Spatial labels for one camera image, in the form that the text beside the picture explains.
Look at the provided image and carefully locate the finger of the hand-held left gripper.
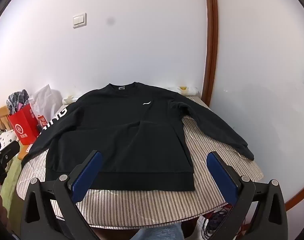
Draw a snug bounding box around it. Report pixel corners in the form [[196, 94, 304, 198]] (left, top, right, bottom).
[[0, 141, 20, 162]]

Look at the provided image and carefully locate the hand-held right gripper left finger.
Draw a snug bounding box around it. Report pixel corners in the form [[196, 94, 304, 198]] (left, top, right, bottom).
[[20, 150, 103, 240]]

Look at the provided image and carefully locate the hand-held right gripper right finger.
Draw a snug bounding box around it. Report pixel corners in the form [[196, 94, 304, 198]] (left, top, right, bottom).
[[206, 151, 289, 240]]

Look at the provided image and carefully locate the black sweatshirt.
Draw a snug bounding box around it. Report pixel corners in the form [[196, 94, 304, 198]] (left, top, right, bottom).
[[21, 81, 255, 192]]

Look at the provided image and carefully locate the white spotted pillow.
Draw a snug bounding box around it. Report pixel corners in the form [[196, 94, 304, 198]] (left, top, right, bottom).
[[0, 129, 16, 150]]

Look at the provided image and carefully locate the green blanket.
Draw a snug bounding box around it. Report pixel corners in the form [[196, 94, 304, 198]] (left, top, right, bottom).
[[0, 155, 23, 218]]

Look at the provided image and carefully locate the red paper bag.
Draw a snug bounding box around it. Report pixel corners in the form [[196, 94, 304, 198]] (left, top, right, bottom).
[[8, 104, 40, 145]]

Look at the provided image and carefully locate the wooden headboard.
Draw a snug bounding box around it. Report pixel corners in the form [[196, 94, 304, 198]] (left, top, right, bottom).
[[0, 106, 11, 130]]

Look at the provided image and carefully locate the plaid cloth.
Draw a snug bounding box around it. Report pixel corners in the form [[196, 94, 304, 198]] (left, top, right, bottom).
[[6, 89, 30, 115]]

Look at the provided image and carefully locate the white plastic bag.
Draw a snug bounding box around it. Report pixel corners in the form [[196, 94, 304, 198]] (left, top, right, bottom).
[[29, 84, 55, 133]]

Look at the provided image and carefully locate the striped bed quilt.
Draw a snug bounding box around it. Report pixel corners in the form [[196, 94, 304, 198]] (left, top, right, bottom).
[[16, 94, 265, 228]]

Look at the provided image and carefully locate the person's blue jeans leg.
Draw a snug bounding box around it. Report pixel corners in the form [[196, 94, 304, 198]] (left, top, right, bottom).
[[134, 224, 190, 240]]

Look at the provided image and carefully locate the bundle of cables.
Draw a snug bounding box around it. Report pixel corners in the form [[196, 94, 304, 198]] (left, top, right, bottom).
[[202, 205, 242, 239]]

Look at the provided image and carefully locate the brown wooden door frame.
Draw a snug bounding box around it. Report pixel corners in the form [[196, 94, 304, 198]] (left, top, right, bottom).
[[201, 0, 219, 105]]

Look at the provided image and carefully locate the white light switch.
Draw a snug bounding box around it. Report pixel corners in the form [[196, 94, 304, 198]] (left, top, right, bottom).
[[72, 12, 87, 28]]

